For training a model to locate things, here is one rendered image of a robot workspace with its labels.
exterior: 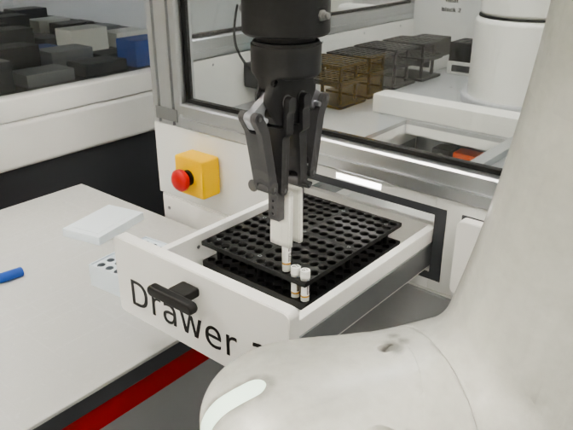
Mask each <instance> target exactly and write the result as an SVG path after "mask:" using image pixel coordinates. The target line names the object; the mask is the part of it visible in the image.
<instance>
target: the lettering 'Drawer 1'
mask: <svg viewBox="0 0 573 430"><path fill-rule="evenodd" d="M130 283H131V290H132V298H133V304H135V305H137V306H139V307H141V308H146V307H147V305H148V297H147V293H146V291H145V289H144V287H143V286H142V285H141V284H140V283H138V282H136V281H134V280H132V279H130ZM134 283H135V284H136V285H138V286H139V287H140V288H141V289H142V291H143V293H144V298H145V302H144V305H140V304H138V303H136V297H135V289H134ZM155 301H158V302H160V300H158V299H155V298H154V297H152V305H153V314H154V315H155V316H156V313H155ZM164 305H167V304H165V303H164ZM167 306H169V305H167ZM169 307H170V308H171V309H172V311H173V313H172V312H170V311H164V318H165V320H166V321H167V322H168V323H169V324H173V323H174V326H177V318H176V313H175V310H174V308H173V307H171V306H169ZM166 313H168V314H170V315H172V316H173V321H172V322H171V321H169V320H168V319H167V317H166ZM180 313H181V317H182V323H183V327H184V330H185V332H186V333H188V331H189V325H190V320H191V323H192V327H193V331H194V337H196V338H197V339H198V338H199V333H200V324H201V321H200V320H198V324H197V329H196V331H195V327H194V321H193V318H192V316H188V323H187V326H186V323H185V320H184V316H183V313H182V312H181V311H180ZM209 329H213V330H214V331H215V332H216V333H217V337H216V336H214V335H212V334H209ZM209 336H211V337H212V338H213V339H215V340H218V341H220V342H221V336H220V334H219V332H218V331H217V329H216V328H214V327H212V326H208V327H206V329H205V337H206V339H207V341H208V343H209V344H210V345H211V346H212V347H214V348H215V349H218V350H221V346H215V345H213V344H212V343H211V341H210V339H209ZM231 340H233V341H235V342H236V343H237V339H236V338H234V337H230V338H229V335H227V334H226V345H227V355H229V356H230V350H229V342H230V341H231ZM252 346H255V347H260V346H261V345H259V344H257V343H254V342H252Z"/></svg>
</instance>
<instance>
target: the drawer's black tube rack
mask: <svg viewBox="0 0 573 430"><path fill-rule="evenodd" d="M400 227H402V223H400V222H397V221H395V220H391V219H388V218H384V217H381V216H378V215H375V214H372V213H369V212H364V211H362V210H358V209H355V208H353V207H350V206H345V205H342V204H339V203H336V202H333V201H330V200H325V199H322V198H320V197H317V196H313V195H309V194H306V193H304V208H303V241H302V242H300V243H297V242H295V241H292V247H291V265H293V264H299V265H300V266H301V269H302V268H309V269H310V276H313V277H314V278H315V282H313V283H311V284H310V300H309V301H307V302H303V301H301V299H300V296H299V297H298V298H293V297H292V293H291V282H289V281H287V280H284V279H282V278H280V277H278V276H274V275H272V274H270V273H268V272H266V271H263V270H260V269H258V268H256V267H253V266H251V265H249V264H246V263H243V262H241V261H239V260H237V259H233V258H231V257H229V256H227V255H225V254H222V253H220V252H217V253H216V254H214V255H212V256H210V257H209V258H207V259H204V260H203V266H205V267H206V268H208V269H210V270H214V271H216V272H217V273H220V274H222V275H224V276H227V277H229V278H231V279H233V280H236V281H237V282H240V283H243V284H245V285H247V286H248V287H251V288H254V289H256V290H258V291H260V292H262V293H266V294H267V295H269V296H271V297H274V298H276V299H278V300H281V301H283V302H285V303H287V304H289V305H292V306H294V307H296V308H297V309H299V310H302V309H303V308H305V307H306V306H308V305H310V304H311V303H313V302H314V301H316V300H317V299H319V298H320V297H321V296H323V295H324V294H326V293H328V292H329V291H331V290H332V289H334V288H335V287H337V286H338V285H339V284H341V283H342V282H344V281H346V280H347V279H349V278H350V277H352V276H353V275H355V274H356V273H357V272H359V271H360V270H362V269H364V268H365V267H367V266H368V265H370V264H371V263H372V262H374V261H375V260H377V259H379V258H380V257H382V256H383V255H384V254H386V253H388V252H389V251H390V250H391V249H393V248H394V247H396V246H398V245H399V244H400V241H398V240H395V239H392V238H390V237H388V235H389V234H390V233H392V232H393V231H395V230H397V229H399V228H400ZM212 237H215V238H217V240H219V241H220V240H221V241H225V242H227V243H229V244H232V245H234V246H237V247H240V248H242V249H245V250H247V251H249V252H251V253H255V254H257V255H258V257H261V256H262V257H264V258H267V259H270V260H272V261H275V262H276V263H279V264H282V246H279V245H277V244H274V243H273V242H271V241H270V218H269V210H267V211H265V212H262V213H260V214H258V215H256V216H254V217H252V218H249V219H247V220H246V221H243V222H241V223H239V224H237V225H235V226H233V227H230V228H228V229H226V230H224V231H222V232H220V233H217V234H215V235H213V236H212ZM256 258H257V257H256ZM254 259H255V258H254Z"/></svg>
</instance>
